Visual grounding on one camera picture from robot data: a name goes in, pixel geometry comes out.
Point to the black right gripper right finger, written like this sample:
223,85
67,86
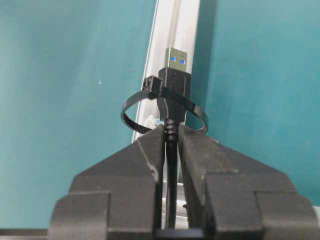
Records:
231,196

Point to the black zip tie loop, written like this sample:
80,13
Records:
172,96

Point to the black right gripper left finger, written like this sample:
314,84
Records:
119,198

